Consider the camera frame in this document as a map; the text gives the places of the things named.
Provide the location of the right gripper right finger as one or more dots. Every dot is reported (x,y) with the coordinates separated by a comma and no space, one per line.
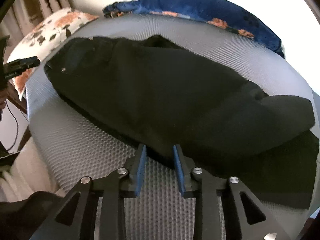
(187,185)

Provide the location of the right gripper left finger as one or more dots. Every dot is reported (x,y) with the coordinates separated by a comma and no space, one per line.
(136,169)

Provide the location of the black pants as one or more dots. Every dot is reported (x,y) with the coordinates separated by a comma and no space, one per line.
(156,93)

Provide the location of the white floral pillow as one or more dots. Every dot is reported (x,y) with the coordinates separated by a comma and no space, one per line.
(50,33)

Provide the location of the grey textured mattress cover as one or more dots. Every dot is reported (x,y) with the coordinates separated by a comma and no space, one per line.
(73,147)

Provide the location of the blue floral blanket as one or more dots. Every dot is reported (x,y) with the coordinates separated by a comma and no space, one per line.
(220,13)

